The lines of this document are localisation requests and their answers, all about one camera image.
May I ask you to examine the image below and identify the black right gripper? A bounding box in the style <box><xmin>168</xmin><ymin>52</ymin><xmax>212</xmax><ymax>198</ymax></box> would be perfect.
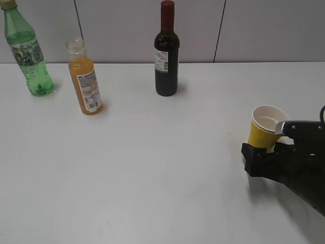
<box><xmin>241</xmin><ymin>142</ymin><xmax>324</xmax><ymax>215</ymax></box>

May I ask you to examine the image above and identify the yellow paper cup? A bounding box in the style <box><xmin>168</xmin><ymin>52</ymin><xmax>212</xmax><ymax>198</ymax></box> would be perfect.
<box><xmin>248</xmin><ymin>105</ymin><xmax>290</xmax><ymax>153</ymax></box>

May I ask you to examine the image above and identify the orange juice bottle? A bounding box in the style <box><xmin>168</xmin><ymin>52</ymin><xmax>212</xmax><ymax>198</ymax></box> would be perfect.
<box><xmin>66</xmin><ymin>37</ymin><xmax>102</xmax><ymax>115</ymax></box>

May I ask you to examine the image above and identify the dark red wine bottle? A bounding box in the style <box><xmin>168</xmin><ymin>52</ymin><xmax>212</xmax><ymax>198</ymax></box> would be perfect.
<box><xmin>154</xmin><ymin>1</ymin><xmax>180</xmax><ymax>97</ymax></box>

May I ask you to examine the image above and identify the green plastic soda bottle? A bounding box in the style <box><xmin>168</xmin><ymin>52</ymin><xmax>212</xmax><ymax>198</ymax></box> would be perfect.
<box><xmin>1</xmin><ymin>1</ymin><xmax>54</xmax><ymax>97</ymax></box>

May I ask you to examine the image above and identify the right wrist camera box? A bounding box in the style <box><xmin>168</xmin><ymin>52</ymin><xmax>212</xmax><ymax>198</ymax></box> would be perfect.
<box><xmin>275</xmin><ymin>120</ymin><xmax>324</xmax><ymax>156</ymax></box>

